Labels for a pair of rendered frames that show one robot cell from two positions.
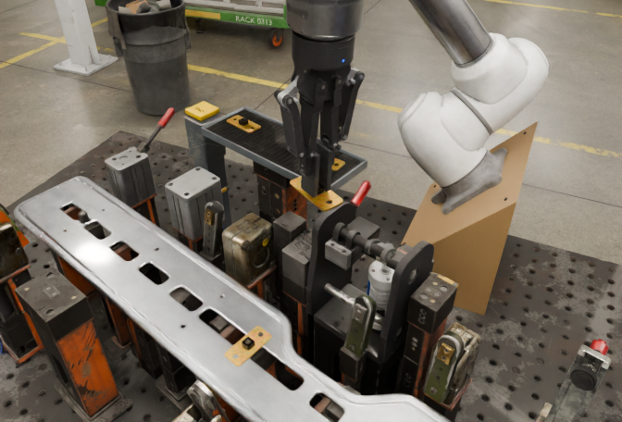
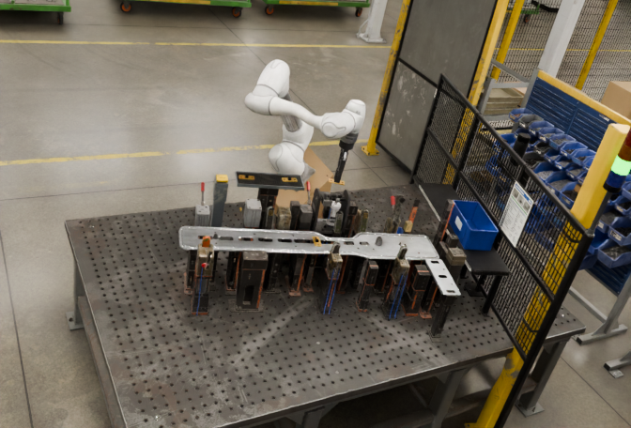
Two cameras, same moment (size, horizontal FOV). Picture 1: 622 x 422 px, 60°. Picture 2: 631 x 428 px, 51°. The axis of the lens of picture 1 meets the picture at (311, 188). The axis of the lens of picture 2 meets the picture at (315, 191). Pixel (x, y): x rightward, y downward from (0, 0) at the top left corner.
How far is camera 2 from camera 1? 2.97 m
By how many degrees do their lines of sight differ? 48
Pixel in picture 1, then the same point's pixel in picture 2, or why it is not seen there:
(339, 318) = (321, 228)
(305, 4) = (353, 137)
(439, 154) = (294, 167)
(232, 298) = (296, 234)
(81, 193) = (196, 231)
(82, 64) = not seen: outside the picture
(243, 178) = (175, 216)
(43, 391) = (228, 315)
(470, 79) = (298, 135)
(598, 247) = not seen: hidden behind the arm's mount
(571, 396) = (397, 207)
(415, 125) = (284, 159)
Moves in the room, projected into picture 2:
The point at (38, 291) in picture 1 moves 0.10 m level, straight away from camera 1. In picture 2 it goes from (251, 256) to (230, 252)
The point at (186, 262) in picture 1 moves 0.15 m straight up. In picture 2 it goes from (269, 233) to (273, 208)
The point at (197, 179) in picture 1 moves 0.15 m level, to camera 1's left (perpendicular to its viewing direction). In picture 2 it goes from (254, 203) to (234, 211)
